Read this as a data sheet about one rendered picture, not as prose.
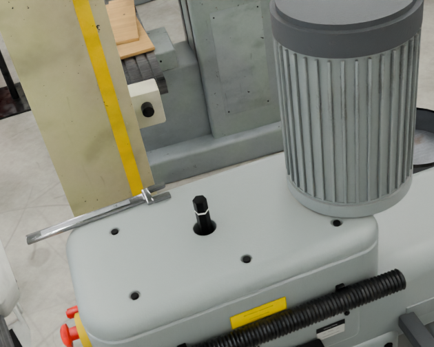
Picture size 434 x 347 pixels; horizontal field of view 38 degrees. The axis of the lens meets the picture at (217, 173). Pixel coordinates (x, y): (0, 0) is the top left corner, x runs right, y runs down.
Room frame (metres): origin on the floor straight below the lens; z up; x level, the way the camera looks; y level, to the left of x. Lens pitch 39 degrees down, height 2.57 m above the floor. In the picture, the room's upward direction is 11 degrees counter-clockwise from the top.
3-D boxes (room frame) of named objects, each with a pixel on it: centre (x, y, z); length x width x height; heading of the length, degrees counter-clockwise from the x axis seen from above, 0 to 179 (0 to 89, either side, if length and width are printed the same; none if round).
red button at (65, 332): (0.66, 0.28, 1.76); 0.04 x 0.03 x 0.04; 12
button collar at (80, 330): (0.67, 0.26, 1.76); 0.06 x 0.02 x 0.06; 12
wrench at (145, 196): (0.79, 0.21, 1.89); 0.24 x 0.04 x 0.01; 104
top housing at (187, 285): (0.72, 0.02, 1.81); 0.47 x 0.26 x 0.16; 102
